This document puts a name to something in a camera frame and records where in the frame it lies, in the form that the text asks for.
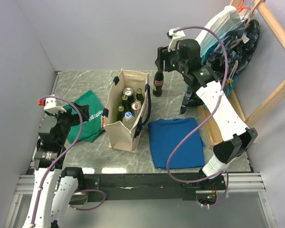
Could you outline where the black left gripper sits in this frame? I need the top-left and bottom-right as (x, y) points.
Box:
(46, 101), (89, 144)

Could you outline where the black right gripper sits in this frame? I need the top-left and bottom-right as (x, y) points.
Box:
(153, 44), (187, 75)

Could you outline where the dark cola glass bottle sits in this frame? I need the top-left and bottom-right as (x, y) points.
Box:
(152, 71), (164, 97)

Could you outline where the clear water bottle blue cap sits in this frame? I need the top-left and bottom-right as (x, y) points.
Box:
(122, 112), (135, 130)

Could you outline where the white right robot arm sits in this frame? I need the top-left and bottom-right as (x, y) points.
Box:
(155, 39), (257, 189)

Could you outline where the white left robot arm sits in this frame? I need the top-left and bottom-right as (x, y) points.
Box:
(23, 99), (89, 228)

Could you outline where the beige canvas tote bag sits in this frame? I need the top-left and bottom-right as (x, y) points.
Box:
(101, 69), (151, 152)

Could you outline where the green folded t-shirt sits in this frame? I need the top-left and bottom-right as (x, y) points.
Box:
(75, 90), (104, 143)

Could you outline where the green glass bottle front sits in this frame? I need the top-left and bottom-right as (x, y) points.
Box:
(116, 105), (125, 122)

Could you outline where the green glass bottle middle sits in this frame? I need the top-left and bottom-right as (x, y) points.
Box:
(122, 95), (132, 113)

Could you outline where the green glass bottle gold cap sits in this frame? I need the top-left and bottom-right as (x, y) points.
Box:
(136, 88), (144, 104)

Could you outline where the dark patterned hanging shirt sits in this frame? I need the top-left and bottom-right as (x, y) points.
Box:
(180, 19), (260, 115)

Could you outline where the turquoise hanging shirt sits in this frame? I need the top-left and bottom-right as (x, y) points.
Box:
(201, 30), (240, 98)

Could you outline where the white hanging shirt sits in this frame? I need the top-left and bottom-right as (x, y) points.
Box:
(196, 5), (240, 55)

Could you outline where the blue folded t-shirt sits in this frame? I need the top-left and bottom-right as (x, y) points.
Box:
(148, 118), (205, 170)

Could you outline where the orange clothes hanger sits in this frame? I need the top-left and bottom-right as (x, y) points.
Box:
(237, 0), (251, 13)

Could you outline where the wooden clothes rack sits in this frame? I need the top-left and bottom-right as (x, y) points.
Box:
(197, 0), (285, 147)

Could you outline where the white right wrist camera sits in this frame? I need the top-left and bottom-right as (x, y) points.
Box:
(167, 27), (186, 52)

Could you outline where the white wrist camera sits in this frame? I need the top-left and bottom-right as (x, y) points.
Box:
(167, 27), (186, 52)
(38, 95), (66, 114)

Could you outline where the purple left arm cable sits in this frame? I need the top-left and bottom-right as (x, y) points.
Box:
(29, 95), (106, 228)

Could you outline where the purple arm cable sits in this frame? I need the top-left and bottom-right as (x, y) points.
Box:
(166, 26), (229, 209)
(29, 95), (106, 228)

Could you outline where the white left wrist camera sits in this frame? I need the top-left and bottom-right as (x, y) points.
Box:
(38, 95), (66, 114)

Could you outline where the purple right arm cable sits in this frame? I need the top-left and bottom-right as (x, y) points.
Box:
(166, 26), (229, 209)

